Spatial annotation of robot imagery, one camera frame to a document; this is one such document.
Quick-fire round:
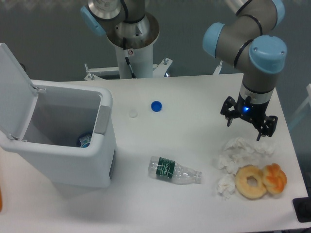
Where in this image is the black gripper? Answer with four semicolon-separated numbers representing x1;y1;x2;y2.
220;94;278;141

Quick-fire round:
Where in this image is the clear plastic bottle green label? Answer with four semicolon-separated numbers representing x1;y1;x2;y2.
148;156;202;185

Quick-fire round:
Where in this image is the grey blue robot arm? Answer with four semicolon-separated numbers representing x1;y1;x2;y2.
80;0;287;137

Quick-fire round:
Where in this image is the blue bottle cap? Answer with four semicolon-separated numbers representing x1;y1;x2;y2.
151;100;162;112

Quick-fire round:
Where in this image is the white bottle cap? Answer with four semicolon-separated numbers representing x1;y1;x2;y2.
128;109;138;118

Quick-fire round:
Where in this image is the large crumpled white tissue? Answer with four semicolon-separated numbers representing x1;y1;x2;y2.
217;137;276;174

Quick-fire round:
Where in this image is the orange glazed twisted bread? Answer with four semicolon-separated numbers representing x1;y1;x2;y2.
262;163;287;195

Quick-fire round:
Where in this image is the small crumpled white tissue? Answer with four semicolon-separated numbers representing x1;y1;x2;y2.
217;174;236;200

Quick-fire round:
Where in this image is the black device at table corner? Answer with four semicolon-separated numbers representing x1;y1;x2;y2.
293;197;311;223

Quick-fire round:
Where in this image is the blue item inside bin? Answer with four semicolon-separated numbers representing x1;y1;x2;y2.
76;132;92;148

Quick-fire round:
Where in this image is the white trash bin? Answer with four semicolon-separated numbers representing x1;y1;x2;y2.
0;81;116;188

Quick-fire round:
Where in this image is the white trash bin lid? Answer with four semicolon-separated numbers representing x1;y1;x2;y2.
0;43;46;140

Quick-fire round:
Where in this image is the orange object at left edge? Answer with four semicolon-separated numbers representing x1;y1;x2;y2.
0;186;3;212

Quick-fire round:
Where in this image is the white frame at right edge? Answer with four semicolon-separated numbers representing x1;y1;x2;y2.
288;84;311;131

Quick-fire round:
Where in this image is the plain ring donut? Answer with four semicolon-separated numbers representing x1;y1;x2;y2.
235;166;267;200

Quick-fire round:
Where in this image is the white metal base frame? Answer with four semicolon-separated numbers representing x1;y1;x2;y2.
84;58;173;81

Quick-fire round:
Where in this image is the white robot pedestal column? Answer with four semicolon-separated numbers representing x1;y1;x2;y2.
114;45;154;77

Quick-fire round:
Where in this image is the black cable on pedestal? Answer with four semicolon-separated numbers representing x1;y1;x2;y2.
122;37;136;79

